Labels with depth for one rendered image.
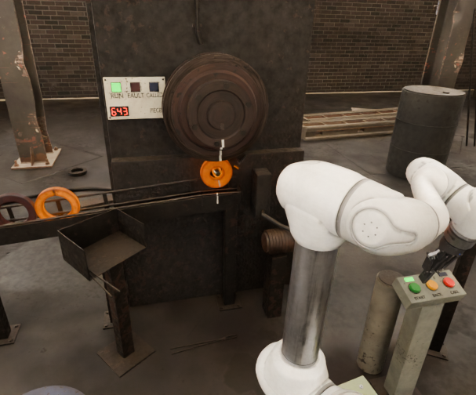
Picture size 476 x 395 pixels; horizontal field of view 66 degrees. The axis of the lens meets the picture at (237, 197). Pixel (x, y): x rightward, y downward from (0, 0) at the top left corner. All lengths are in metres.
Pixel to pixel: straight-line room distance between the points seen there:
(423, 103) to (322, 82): 4.88
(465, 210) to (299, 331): 0.59
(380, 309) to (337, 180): 1.07
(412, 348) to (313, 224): 1.05
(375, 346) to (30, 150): 3.74
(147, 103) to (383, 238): 1.32
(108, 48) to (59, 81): 6.19
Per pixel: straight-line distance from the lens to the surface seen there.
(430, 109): 4.03
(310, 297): 0.92
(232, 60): 1.64
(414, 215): 0.71
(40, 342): 2.22
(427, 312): 1.63
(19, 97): 4.36
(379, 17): 9.15
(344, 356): 2.05
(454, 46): 5.61
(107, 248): 1.66
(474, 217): 1.23
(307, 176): 0.78
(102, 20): 1.75
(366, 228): 0.67
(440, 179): 1.22
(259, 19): 1.82
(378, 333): 1.83
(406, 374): 1.85
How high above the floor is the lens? 1.49
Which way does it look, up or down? 26 degrees down
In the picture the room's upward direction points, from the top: 2 degrees clockwise
